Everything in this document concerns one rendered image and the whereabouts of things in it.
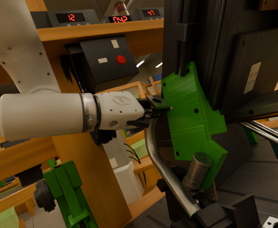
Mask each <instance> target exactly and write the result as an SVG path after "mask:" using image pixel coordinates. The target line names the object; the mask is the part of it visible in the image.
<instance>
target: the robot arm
mask: <svg viewBox="0 0 278 228"><path fill-rule="evenodd" d="M0 65H1V66H2V67H3V68H4V69H5V70H6V71H7V73H8V74H9V76H10V77H11V79H12V80H13V82H14V83H15V85H16V86H17V88H18V89H19V91H20V92H21V94H3V95H2V96H1V98H0V130H1V133H2V136H3V138H4V139H5V140H6V141H16V140H24V139H32V138H43V137H51V136H59V135H67V134H75V133H86V132H93V131H94V130H95V129H102V130H123V129H133V128H138V127H144V128H148V127H149V124H150V119H156V118H161V117H162V115H163V113H164V110H165V108H164V109H155V108H154V107H151V109H149V107H150V102H149V101H148V100H147V99H142V98H135V97H134V96H133V95H132V94H131V93H130V92H128V91H117V92H105V93H99V94H94V95H92V94H91V93H61V90H60V87H59V85H58V82H57V80H56V77H55V75H54V72H53V70H52V67H51V64H50V62H49V60H48V57H47V54H46V52H45V49H44V47H43V44H42V41H41V39H40V37H39V34H38V31H37V29H36V26H35V24H34V21H33V18H32V16H31V14H30V11H29V9H28V6H27V3H26V1H25V0H0ZM143 114H146V115H145V116H143Z"/></svg>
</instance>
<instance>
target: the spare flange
mask: <svg viewBox="0 0 278 228"><path fill-rule="evenodd" d="M276 226H278V218H273V217H270V216H269V218H268V219H267V221H266V222H265V223H264V225H263V226H262V228H275V227H276Z"/></svg>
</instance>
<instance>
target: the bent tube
mask: <svg viewBox="0 0 278 228"><path fill-rule="evenodd" d="M146 99H147V100H148V101H149V102H150V107H149V109H151V107H154V108H155V109H164V108H169V105H168V104H167V103H166V102H165V101H164V100H163V99H162V98H161V97H160V96H159V95H146ZM157 120H158V118H156V119H150V124H149V127H148V128H145V143H146V148H147V152H148V154H149V157H150V159H151V161H152V163H153V165H154V166H155V168H156V169H157V171H158V172H159V174H160V175H161V177H162V178H163V179H164V181H165V182H166V184H167V185H168V187H169V188H170V190H171V191H172V193H173V194H174V196H175V197H176V199H177V200H178V202H179V203H180V205H181V206H182V207H183V209H184V210H185V212H186V214H187V215H188V216H189V218H190V219H191V220H192V219H195V218H196V216H195V213H196V212H197V211H199V210H201V208H200V207H199V205H198V204H197V203H196V201H195V200H194V199H193V197H192V196H191V195H190V193H189V192H188V191H187V190H186V188H185V187H184V186H183V184H182V183H181V182H180V180H179V179H178V178H177V176H176V175H175V174H174V173H173V171H172V170H171V169H170V167H169V166H168V165H167V163H166V162H165V161H164V159H163V158H162V157H161V155H160V153H159V151H158V148H157V144H156V140H155V127H156V123H157Z"/></svg>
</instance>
